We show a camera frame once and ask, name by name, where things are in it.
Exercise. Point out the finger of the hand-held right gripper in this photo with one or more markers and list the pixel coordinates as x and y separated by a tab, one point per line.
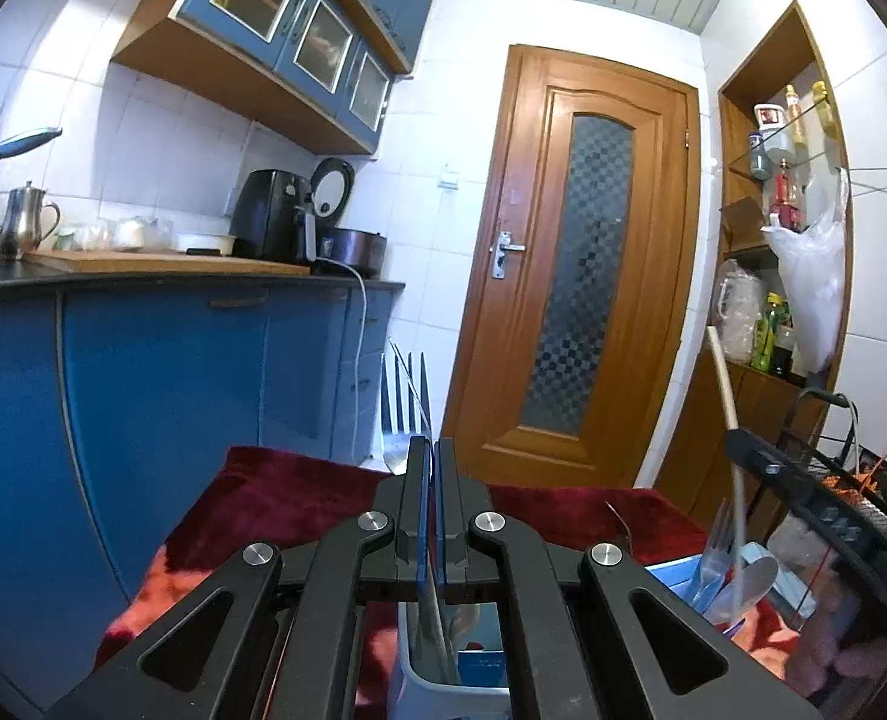
810	502

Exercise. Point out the red bottle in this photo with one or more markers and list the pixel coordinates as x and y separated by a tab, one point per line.
786	202

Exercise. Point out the green bottle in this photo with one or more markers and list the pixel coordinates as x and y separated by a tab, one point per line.
769	330

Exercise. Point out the silver and white chopstick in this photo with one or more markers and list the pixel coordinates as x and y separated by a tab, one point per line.
729	405

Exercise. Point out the dark rice cooker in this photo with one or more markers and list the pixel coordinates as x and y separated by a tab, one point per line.
357	247

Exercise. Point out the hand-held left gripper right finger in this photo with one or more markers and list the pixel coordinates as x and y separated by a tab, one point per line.
443	517

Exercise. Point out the large steel fork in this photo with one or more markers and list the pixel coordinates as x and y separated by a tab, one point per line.
398	450

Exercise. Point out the wooden wall shelf niche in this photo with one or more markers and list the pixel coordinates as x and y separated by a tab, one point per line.
702	450

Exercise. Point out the white plastic spoon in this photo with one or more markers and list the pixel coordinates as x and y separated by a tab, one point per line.
750	585

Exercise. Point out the white plastic bag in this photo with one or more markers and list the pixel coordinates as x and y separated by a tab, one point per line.
810	292

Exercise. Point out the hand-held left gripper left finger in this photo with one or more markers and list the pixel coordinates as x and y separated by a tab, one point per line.
422	517

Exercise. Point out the red and pink printed blanket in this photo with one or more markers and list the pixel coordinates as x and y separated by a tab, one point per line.
263	487

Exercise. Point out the blue wall cabinet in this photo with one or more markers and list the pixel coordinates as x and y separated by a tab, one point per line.
278	30

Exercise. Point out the blue cardboard package sleeve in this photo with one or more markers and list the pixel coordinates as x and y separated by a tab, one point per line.
482	666

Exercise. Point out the orange-capped bottle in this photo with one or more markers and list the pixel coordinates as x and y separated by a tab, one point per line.
794	120

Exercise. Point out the clear plastic jug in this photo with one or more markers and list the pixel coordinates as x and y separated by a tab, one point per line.
739	315

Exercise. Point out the slim steel fork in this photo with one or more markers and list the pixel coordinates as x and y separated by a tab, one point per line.
715	555

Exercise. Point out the steel wok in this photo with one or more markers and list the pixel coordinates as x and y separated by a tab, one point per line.
16	146

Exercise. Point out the white light switch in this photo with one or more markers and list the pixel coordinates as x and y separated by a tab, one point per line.
451	177

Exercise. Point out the yellow bottle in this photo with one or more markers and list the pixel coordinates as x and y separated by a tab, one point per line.
824	109

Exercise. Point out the steel kettle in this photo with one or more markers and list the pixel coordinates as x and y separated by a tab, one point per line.
22	221

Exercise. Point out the white and red mug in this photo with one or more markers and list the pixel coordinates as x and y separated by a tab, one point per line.
768	115

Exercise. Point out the light blue plastic utensil holder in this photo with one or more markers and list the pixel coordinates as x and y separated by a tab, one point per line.
428	697

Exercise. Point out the blue base cabinet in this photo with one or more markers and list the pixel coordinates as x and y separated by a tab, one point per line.
166	390

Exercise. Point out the black air fryer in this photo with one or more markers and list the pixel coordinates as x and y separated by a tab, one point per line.
271	214

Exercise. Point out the brown wooden door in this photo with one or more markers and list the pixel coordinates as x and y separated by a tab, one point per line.
503	360

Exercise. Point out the wooden cutting board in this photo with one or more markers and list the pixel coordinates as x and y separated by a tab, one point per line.
166	262

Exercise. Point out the person's right hand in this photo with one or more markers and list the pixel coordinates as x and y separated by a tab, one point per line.
855	645

